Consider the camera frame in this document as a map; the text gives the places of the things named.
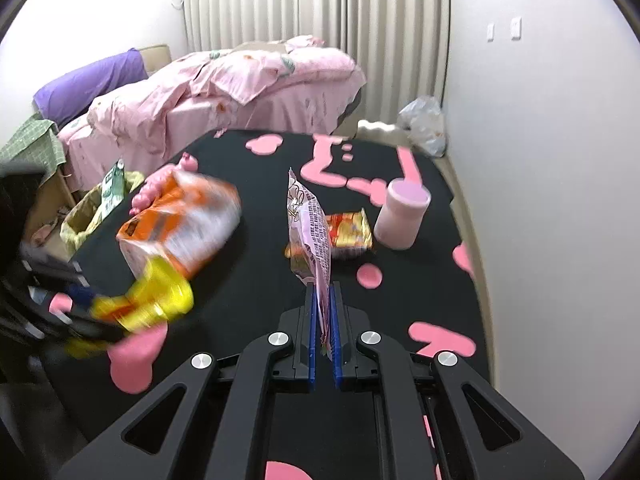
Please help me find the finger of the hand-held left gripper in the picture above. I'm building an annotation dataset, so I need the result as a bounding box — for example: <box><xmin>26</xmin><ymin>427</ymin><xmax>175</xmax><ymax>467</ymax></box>
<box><xmin>30</xmin><ymin>305</ymin><xmax>123</xmax><ymax>348</ymax></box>
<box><xmin>22</xmin><ymin>247</ymin><xmax>96</xmax><ymax>308</ymax></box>

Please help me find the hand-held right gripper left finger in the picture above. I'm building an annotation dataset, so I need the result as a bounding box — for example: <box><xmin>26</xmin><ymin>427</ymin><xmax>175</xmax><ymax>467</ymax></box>
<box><xmin>55</xmin><ymin>285</ymin><xmax>318</xmax><ymax>480</ymax></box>

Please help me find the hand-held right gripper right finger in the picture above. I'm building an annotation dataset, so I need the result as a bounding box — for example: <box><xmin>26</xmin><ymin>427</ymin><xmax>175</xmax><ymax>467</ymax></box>
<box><xmin>332</xmin><ymin>282</ymin><xmax>583</xmax><ymax>480</ymax></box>

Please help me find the yellow-bagged trash bin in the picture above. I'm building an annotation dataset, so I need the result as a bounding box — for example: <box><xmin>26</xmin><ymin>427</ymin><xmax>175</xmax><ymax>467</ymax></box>
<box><xmin>60</xmin><ymin>170</ymin><xmax>146</xmax><ymax>251</ymax></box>

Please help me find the yellow snack wrapper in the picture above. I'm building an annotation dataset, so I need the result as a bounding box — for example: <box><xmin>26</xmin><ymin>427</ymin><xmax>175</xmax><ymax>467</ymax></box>
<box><xmin>65</xmin><ymin>255</ymin><xmax>196</xmax><ymax>361</ymax></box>

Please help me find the orange snack bag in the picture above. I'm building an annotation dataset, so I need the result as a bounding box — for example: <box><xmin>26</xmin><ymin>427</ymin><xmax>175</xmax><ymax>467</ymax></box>
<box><xmin>117</xmin><ymin>170</ymin><xmax>243</xmax><ymax>281</ymax></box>

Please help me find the wooden bedside table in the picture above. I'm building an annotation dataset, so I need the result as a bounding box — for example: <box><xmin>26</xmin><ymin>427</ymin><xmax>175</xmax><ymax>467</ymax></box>
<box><xmin>22</xmin><ymin>160</ymin><xmax>76</xmax><ymax>246</ymax></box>

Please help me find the green checked cloth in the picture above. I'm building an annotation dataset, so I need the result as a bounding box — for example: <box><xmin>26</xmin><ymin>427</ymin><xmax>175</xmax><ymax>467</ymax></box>
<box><xmin>0</xmin><ymin>115</ymin><xmax>68</xmax><ymax>188</ymax></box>

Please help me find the green white carton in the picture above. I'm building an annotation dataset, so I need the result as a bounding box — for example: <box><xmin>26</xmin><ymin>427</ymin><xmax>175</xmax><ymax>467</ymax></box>
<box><xmin>101</xmin><ymin>159</ymin><xmax>126</xmax><ymax>211</ymax></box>

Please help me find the yellow red snack packet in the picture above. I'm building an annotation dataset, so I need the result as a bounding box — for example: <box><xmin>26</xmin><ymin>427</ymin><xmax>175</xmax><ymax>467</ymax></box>
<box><xmin>286</xmin><ymin>208</ymin><xmax>375</xmax><ymax>261</ymax></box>

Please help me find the pink caterpillar toy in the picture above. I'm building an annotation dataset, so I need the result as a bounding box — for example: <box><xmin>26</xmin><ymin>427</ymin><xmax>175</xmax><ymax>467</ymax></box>
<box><xmin>129</xmin><ymin>152</ymin><xmax>198</xmax><ymax>216</ymax></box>

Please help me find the pink bottle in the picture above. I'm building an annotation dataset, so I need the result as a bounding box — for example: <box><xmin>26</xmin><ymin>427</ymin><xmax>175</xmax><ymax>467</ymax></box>
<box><xmin>374</xmin><ymin>177</ymin><xmax>432</xmax><ymax>251</ymax></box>

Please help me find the purple pillow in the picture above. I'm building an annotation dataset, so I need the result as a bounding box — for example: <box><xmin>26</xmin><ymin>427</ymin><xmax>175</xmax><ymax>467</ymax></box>
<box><xmin>32</xmin><ymin>49</ymin><xmax>151</xmax><ymax>126</ymax></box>

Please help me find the small white object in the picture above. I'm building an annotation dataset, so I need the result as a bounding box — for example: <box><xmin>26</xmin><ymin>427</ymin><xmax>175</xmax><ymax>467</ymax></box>
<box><xmin>357</xmin><ymin>119</ymin><xmax>401</xmax><ymax>138</ymax></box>

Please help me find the beige headboard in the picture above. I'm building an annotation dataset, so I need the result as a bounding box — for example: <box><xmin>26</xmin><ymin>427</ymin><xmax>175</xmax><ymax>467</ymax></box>
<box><xmin>137</xmin><ymin>44</ymin><xmax>173</xmax><ymax>78</ymax></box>

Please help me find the bed with pink sheet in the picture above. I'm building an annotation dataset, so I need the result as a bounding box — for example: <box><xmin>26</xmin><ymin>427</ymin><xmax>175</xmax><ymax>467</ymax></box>
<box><xmin>57</xmin><ymin>35</ymin><xmax>368</xmax><ymax>193</ymax></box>

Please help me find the clear plastic bag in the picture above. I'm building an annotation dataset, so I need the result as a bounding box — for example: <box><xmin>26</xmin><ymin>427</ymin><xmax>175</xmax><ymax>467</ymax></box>
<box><xmin>397</xmin><ymin>95</ymin><xmax>448</xmax><ymax>158</ymax></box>

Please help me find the pink floral quilt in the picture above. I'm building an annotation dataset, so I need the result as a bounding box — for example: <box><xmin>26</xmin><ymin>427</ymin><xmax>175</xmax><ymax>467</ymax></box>
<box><xmin>87</xmin><ymin>35</ymin><xmax>358</xmax><ymax>161</ymax></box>

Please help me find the beige pleated curtain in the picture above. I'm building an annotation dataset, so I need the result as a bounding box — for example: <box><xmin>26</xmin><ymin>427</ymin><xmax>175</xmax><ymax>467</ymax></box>
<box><xmin>182</xmin><ymin>0</ymin><xmax>451</xmax><ymax>126</ymax></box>

